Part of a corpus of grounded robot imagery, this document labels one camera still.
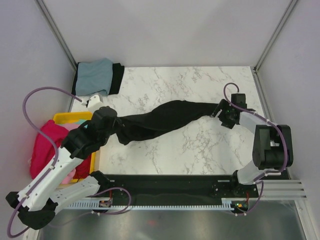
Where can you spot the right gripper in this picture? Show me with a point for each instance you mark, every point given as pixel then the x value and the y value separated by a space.
pixel 224 105

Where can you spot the black t-shirt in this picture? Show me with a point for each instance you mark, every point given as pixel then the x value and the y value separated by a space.
pixel 165 118
pixel 117 77

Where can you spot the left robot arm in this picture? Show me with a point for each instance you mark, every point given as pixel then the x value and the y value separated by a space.
pixel 39 202

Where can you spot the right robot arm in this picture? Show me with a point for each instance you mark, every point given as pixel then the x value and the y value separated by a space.
pixel 272 150

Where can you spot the teal t-shirt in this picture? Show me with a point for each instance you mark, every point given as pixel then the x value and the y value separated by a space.
pixel 82 122

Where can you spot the yellow plastic bin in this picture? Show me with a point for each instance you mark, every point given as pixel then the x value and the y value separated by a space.
pixel 73 117

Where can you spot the red t-shirt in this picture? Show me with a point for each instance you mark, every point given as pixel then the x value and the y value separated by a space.
pixel 83 170

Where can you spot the folded light blue t-shirt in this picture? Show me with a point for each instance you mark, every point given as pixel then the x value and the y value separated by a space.
pixel 94 77

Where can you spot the folded black t-shirt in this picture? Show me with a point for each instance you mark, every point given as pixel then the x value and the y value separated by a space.
pixel 117 77

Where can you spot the magenta t-shirt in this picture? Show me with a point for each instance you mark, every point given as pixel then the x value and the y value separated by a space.
pixel 43 150

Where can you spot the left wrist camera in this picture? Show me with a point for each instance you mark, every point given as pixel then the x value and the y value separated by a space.
pixel 93 103

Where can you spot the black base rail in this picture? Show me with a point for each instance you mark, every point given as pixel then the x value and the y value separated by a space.
pixel 175 189

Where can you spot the white cable duct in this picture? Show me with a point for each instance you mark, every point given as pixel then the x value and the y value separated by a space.
pixel 104 203

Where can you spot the right aluminium frame post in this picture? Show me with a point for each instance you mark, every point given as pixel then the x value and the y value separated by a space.
pixel 276 33

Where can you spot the aluminium frame post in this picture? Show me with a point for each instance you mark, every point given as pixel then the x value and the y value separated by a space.
pixel 276 33
pixel 56 32

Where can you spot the left aluminium frame post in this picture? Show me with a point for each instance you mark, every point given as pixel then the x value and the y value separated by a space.
pixel 56 32

